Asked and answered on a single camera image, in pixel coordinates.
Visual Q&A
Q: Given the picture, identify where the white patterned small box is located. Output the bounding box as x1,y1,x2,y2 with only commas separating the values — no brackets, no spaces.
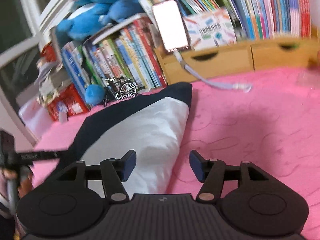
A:
183,7,236,51

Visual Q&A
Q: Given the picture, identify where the blue plush ball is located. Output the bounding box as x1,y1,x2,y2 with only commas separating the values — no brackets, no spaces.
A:
85,84,105,106

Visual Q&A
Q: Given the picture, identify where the row of books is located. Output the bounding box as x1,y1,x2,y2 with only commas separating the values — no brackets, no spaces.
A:
60,13,167,101
175,0,311,40

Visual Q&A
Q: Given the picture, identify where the white paper bag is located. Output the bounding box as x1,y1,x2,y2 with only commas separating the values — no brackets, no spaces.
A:
18,98,54,140

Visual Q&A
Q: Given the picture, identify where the white charging cable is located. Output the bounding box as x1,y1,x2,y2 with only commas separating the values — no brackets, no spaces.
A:
173,51,253,94

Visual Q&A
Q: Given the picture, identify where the round blue tag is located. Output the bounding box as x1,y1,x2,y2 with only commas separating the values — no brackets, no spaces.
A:
57,102,68,124

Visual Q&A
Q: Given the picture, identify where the white and navy jacket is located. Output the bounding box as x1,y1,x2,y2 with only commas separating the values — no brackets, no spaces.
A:
54,82,193,197

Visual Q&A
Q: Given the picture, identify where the miniature bicycle model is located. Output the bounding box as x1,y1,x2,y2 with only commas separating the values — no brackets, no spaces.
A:
103,77,138,107

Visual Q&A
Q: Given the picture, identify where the row of books right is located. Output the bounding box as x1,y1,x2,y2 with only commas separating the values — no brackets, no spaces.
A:
175,0,311,40

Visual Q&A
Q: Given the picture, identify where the red basket upper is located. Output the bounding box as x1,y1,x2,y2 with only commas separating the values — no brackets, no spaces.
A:
40,42,57,62

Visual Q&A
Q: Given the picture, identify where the blue whale plush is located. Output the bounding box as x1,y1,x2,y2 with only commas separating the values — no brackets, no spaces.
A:
55,0,143,47

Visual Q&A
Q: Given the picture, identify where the wooden drawer organizer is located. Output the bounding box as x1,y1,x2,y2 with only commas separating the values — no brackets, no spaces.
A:
153,36,320,86

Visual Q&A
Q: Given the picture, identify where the person's left hand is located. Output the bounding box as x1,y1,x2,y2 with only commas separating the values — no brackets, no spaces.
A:
1,168,33,200

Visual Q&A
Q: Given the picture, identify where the row of books left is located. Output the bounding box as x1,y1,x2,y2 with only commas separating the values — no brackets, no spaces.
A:
60,13,167,101

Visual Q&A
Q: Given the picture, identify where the red plastic crate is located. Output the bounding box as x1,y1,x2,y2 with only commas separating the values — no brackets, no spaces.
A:
46,84,91,121

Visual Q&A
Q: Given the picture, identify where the pink bunny pattern blanket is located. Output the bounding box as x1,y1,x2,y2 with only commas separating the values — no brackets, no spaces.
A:
39,69,319,239

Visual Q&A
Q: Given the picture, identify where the stack of papers and books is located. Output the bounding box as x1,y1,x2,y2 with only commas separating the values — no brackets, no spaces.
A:
34,57,72,107

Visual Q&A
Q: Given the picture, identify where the smartphone with lit screen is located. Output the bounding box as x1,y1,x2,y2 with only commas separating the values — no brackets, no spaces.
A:
152,0,190,53

